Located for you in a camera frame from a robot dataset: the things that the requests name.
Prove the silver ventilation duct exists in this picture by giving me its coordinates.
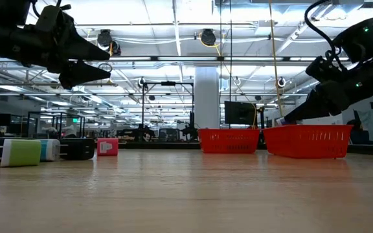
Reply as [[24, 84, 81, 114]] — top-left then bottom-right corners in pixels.
[[295, 76, 319, 95]]

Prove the red wall charger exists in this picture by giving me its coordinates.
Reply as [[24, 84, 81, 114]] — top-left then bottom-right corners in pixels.
[[96, 138, 120, 157]]

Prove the black monitor stand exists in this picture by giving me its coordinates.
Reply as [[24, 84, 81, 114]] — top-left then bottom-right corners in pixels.
[[257, 105, 266, 144]]

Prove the yellow hanging cable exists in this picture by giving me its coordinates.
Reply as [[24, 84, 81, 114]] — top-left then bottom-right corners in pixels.
[[267, 0, 286, 119]]

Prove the black cable loop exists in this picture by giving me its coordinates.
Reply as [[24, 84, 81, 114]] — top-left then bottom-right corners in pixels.
[[97, 62, 113, 73]]

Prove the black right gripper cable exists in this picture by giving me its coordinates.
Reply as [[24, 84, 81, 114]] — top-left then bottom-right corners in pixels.
[[304, 0, 348, 71]]

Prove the white building column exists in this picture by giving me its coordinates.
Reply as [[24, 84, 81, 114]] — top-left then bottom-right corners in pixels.
[[194, 66, 220, 129]]

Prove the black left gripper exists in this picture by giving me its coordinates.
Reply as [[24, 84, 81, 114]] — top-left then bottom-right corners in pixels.
[[27, 5, 112, 91]]

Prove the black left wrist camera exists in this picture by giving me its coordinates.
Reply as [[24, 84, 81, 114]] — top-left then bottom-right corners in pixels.
[[0, 0, 31, 27]]

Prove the red plastic basket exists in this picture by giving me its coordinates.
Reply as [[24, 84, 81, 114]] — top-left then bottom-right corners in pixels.
[[262, 124, 354, 159], [198, 128, 261, 154]]

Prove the black background rig frame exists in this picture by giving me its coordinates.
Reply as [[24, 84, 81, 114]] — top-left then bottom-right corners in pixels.
[[140, 80, 196, 142]]

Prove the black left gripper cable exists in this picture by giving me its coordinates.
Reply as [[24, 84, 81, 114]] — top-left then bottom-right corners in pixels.
[[30, 0, 73, 19]]

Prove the black hanging cable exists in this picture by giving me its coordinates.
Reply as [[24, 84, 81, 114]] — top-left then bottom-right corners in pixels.
[[219, 0, 223, 129], [229, 0, 233, 129]]

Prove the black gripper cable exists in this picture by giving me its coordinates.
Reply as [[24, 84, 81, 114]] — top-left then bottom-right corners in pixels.
[[30, 0, 73, 19], [304, 0, 348, 71]]

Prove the blue white wall charger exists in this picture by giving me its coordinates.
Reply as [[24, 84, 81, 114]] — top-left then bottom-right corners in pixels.
[[40, 139, 62, 162]]

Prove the black monitor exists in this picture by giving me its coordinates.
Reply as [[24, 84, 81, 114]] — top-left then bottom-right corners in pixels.
[[224, 100, 257, 126]]

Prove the black background cage frame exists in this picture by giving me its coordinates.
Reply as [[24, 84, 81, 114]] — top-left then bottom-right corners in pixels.
[[27, 111, 86, 140]]

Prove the green white wall charger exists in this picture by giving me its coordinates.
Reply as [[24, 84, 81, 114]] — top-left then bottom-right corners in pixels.
[[0, 138, 42, 167]]

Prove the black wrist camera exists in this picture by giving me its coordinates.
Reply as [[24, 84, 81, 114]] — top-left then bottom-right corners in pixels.
[[332, 17, 373, 64], [0, 0, 31, 27]]

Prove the black background robot rig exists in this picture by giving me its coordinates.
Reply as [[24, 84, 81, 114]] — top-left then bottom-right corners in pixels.
[[117, 124, 157, 142]]

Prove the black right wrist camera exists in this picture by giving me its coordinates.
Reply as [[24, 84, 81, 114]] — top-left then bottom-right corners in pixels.
[[332, 17, 373, 64]]

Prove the seated person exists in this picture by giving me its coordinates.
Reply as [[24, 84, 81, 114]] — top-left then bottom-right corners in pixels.
[[346, 118, 373, 146]]

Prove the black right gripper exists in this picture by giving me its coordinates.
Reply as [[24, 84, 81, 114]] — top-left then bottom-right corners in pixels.
[[283, 55, 372, 124]]

